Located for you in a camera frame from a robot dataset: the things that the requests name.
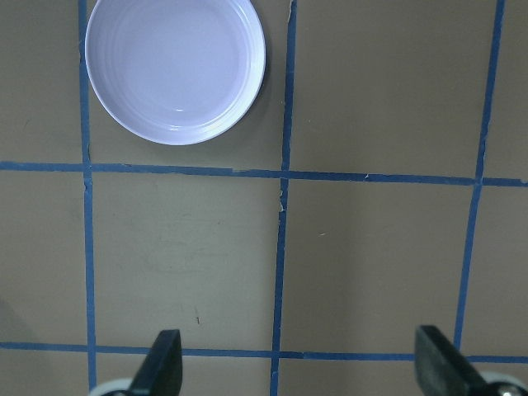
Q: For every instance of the white round plate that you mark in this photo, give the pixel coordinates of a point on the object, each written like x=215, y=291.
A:
x=175, y=72

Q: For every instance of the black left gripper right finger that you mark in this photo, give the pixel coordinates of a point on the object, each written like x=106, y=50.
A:
x=440, y=369

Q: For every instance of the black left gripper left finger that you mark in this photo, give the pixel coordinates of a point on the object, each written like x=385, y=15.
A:
x=161, y=372

